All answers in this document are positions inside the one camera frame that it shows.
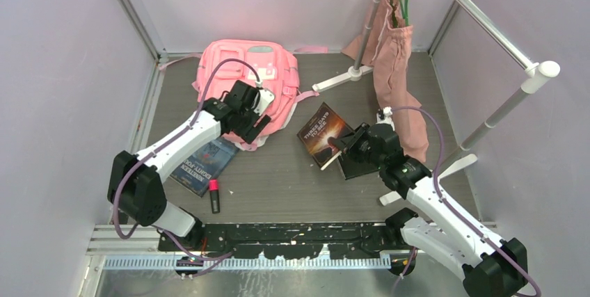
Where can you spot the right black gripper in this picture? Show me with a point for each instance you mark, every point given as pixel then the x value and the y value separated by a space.
pixel 348 143

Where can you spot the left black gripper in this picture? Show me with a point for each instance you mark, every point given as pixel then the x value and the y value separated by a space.
pixel 249 133

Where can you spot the Three Days to See book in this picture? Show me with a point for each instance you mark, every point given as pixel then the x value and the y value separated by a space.
pixel 316 134

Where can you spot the Moon and Sixpence book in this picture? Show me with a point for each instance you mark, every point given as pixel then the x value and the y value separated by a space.
pixel 352 166

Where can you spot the pink student backpack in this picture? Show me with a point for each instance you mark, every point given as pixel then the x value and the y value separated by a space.
pixel 274 65

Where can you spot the Nineteen Eighty-Four blue book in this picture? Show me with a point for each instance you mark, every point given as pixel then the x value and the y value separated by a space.
pixel 204 165

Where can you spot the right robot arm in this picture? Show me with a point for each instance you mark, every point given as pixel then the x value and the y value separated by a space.
pixel 486 263

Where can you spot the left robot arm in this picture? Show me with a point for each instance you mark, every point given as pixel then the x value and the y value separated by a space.
pixel 136 181

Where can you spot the pink capped black marker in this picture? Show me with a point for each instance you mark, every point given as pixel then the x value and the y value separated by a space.
pixel 214 196

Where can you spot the pink hanging trousers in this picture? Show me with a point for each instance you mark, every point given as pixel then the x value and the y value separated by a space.
pixel 388 50

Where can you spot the white metal clothes rack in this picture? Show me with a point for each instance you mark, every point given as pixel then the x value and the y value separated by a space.
pixel 538 75

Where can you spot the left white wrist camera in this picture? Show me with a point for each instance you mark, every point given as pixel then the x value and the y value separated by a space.
pixel 266 97

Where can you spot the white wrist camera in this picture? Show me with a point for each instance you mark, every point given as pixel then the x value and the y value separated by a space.
pixel 385 119
pixel 266 97

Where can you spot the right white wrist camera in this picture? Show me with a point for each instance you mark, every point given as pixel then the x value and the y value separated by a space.
pixel 385 119

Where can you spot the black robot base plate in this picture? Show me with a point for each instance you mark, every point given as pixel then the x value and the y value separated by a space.
pixel 365 240

